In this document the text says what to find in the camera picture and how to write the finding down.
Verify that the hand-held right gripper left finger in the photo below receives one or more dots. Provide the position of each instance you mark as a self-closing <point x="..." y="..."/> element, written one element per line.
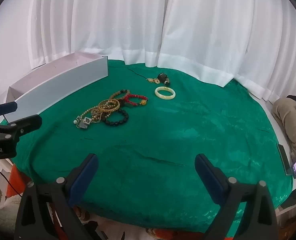
<point x="84" y="180"/>

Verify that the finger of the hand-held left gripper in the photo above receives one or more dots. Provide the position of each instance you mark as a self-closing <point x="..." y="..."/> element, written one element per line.
<point x="28" y="123"/>
<point x="6" y="108"/>

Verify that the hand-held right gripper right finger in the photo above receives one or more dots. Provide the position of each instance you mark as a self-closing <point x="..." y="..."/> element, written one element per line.
<point x="209" y="180"/>

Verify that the long white box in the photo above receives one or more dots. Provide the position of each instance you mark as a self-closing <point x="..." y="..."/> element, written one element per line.
<point x="63" y="85"/>

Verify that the square clear pendant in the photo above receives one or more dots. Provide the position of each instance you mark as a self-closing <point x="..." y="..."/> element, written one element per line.
<point x="84" y="123"/>

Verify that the gold bangle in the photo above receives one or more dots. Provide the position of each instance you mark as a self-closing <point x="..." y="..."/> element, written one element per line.
<point x="103" y="108"/>

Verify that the orange white patterned blanket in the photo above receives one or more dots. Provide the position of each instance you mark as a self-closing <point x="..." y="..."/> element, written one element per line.
<point x="15" y="177"/>

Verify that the green patterned cloth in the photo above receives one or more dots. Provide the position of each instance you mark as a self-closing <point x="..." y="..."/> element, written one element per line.
<point x="163" y="130"/>

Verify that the dark flat phone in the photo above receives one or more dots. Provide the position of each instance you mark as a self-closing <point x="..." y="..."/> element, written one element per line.
<point x="285" y="160"/>

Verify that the pale jade bangle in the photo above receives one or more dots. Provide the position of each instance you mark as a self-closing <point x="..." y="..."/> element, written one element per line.
<point x="163" y="96"/>

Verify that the person's leg beige pants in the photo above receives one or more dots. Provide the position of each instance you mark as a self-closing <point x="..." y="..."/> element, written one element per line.
<point x="291" y="122"/>

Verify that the white curtain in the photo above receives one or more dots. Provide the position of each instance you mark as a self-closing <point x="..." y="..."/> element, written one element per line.
<point x="225" y="25"/>
<point x="100" y="17"/>

